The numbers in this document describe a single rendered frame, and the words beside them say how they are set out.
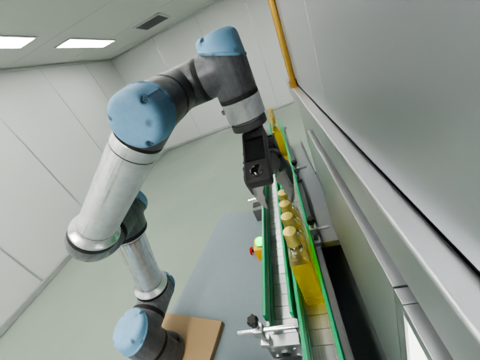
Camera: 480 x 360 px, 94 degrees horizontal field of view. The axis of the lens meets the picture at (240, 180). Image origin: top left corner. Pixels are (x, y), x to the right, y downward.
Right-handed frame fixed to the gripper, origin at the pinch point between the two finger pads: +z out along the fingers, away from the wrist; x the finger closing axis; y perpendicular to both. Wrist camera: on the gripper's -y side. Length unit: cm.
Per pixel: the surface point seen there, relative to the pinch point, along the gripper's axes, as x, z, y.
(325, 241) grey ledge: -7.5, 37.2, 19.8
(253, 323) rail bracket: 14.4, 24.2, -12.9
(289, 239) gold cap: 0.4, 10.2, -1.8
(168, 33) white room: 204, -133, 580
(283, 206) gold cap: 0.6, 9.0, 10.0
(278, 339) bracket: 11.6, 36.6, -11.4
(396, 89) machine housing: -15.2, -24.7, -23.3
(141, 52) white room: 289, -126, 578
